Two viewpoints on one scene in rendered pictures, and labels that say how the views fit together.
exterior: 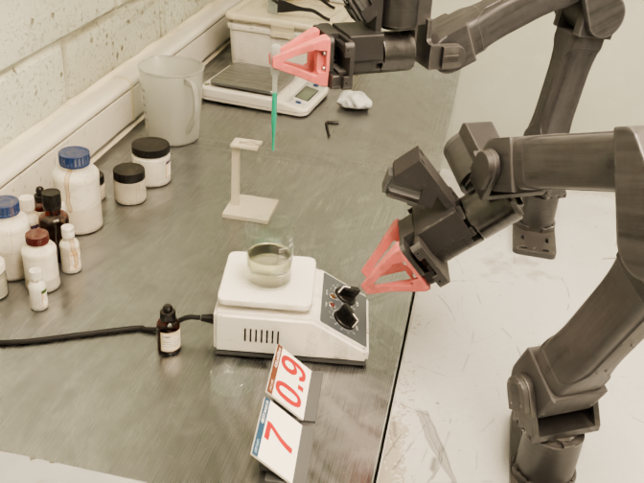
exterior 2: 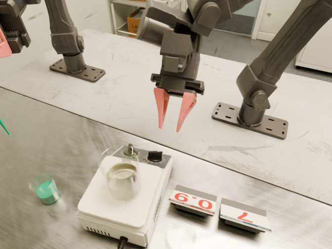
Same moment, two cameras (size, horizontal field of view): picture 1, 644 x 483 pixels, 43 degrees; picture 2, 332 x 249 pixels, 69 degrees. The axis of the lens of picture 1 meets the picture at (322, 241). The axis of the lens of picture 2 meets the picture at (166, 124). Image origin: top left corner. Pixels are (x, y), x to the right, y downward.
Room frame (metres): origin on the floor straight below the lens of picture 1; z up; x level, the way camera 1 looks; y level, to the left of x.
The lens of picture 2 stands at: (0.76, 0.26, 1.37)
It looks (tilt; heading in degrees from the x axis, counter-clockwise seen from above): 45 degrees down; 285
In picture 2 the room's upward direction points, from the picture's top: straight up
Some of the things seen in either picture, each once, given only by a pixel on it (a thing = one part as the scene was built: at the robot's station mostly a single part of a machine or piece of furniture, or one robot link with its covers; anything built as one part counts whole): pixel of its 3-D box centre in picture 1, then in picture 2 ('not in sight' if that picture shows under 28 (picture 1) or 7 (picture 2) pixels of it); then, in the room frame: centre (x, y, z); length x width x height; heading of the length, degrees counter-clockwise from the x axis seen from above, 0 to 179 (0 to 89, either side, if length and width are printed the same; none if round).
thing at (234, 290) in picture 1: (268, 279); (122, 187); (0.89, 0.07, 0.98); 0.12 x 0.12 x 0.01; 0
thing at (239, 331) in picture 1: (287, 309); (130, 188); (0.89, 0.04, 0.94); 0.22 x 0.13 x 0.08; 90
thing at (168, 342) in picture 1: (168, 326); not in sight; (0.84, 0.19, 0.93); 0.03 x 0.03 x 0.07
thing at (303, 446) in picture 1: (284, 440); (244, 213); (0.66, 0.02, 0.92); 0.09 x 0.06 x 0.04; 177
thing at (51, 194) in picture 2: not in sight; (46, 188); (1.06, 0.08, 0.93); 0.04 x 0.04 x 0.06
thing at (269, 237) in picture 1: (267, 254); (123, 177); (0.88, 0.07, 1.03); 0.07 x 0.06 x 0.08; 139
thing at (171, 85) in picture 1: (175, 103); not in sight; (1.51, 0.31, 0.97); 0.18 x 0.13 x 0.15; 37
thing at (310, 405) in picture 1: (295, 382); (193, 198); (0.76, 0.02, 0.92); 0.09 x 0.06 x 0.04; 177
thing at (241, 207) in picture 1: (251, 176); not in sight; (1.23, 0.13, 0.96); 0.08 x 0.08 x 0.13; 82
